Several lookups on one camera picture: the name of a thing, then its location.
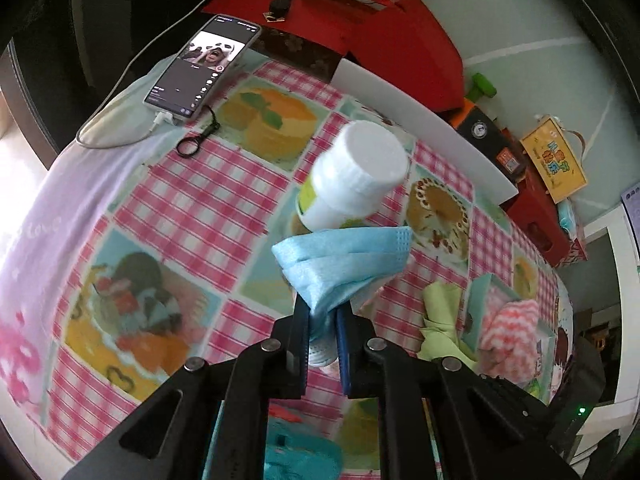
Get light green cloth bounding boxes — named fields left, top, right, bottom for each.
left=416, top=281, right=477, bottom=370

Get pink white zigzag towel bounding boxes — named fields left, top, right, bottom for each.
left=477, top=299, right=539, bottom=384

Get blue face mask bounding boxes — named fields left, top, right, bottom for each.
left=271, top=226, right=412, bottom=323

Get white shelf unit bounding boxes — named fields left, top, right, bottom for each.
left=569, top=204, right=640, bottom=461

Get teal plastic toy case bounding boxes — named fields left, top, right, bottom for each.
left=264, top=404, right=343, bottom=480

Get red patterned gift box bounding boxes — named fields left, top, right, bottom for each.
left=555, top=226, right=588, bottom=269

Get teal shallow cardboard tray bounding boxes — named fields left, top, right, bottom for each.
left=461, top=273, right=555, bottom=403

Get checkered cake pattern tablecloth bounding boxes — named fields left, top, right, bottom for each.
left=0, top=54, right=574, bottom=480

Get blue wet wipes pack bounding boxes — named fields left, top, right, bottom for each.
left=556, top=198, right=577, bottom=240

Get purple perforated basket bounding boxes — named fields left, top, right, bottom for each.
left=620, top=183, right=640, bottom=236

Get white bottle green label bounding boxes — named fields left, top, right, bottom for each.
left=296, top=120, right=409, bottom=232

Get wooden window gift box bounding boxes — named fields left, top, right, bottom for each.
left=520, top=115, right=588, bottom=204

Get white foam board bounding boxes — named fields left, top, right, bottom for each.
left=330, top=58, right=518, bottom=205

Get black box with qr code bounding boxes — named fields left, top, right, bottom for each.
left=449, top=100, right=526, bottom=184

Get green dumbbell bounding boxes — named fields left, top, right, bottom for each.
left=465, top=73, right=497, bottom=103

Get smartphone with lit screen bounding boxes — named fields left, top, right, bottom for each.
left=143, top=14, right=262, bottom=122

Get red cardboard box with handle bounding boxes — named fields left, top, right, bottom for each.
left=501, top=167, right=570, bottom=268

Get black ring lanyard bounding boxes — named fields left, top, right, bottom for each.
left=176, top=105, right=222, bottom=160

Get white charging cable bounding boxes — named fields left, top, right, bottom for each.
left=74, top=0, right=252, bottom=150

